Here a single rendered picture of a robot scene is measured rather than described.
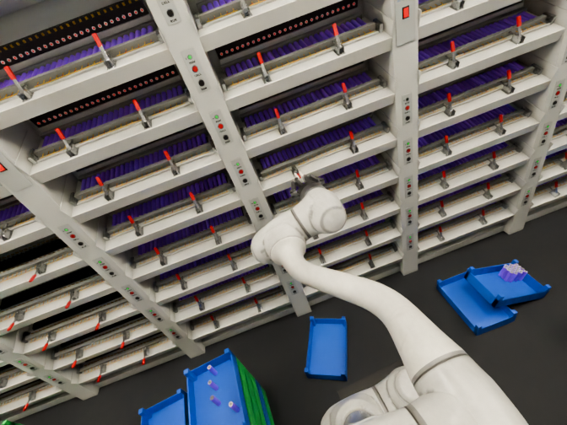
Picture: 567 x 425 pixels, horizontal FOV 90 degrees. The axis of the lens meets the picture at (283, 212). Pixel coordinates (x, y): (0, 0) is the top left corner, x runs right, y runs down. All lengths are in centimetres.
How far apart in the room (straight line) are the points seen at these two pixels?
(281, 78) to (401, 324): 83
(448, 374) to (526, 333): 134
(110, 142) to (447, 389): 110
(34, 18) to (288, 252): 107
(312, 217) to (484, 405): 49
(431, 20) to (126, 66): 100
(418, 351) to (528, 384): 121
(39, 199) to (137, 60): 61
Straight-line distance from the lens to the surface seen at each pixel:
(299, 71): 107
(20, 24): 134
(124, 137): 112
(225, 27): 102
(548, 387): 175
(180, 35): 102
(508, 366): 174
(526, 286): 199
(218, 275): 149
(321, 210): 74
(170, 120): 107
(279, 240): 75
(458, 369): 53
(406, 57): 123
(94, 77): 108
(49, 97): 114
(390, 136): 133
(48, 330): 193
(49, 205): 132
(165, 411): 167
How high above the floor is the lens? 155
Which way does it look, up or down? 37 degrees down
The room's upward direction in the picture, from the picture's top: 21 degrees counter-clockwise
